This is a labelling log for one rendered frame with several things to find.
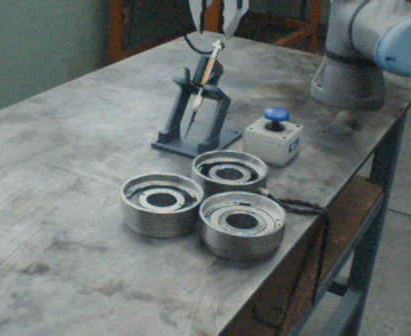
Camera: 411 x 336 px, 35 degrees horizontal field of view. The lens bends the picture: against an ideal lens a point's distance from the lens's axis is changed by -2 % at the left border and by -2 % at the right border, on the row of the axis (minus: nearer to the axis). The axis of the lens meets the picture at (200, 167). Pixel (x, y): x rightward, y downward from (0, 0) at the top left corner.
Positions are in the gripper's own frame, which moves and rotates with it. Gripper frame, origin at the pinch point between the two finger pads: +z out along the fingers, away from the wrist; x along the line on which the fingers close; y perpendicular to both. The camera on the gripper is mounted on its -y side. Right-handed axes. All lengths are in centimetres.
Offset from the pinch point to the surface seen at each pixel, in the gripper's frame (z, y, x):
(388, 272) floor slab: 98, 101, -22
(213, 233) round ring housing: 14.7, -30.7, -17.7
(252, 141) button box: 15.3, -3.1, -9.9
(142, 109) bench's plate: 18.3, 3.5, 14.7
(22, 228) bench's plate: 18.1, -38.9, 4.6
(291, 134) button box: 13.6, -0.4, -15.2
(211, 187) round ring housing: 15.0, -20.5, -12.0
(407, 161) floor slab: 99, 195, -6
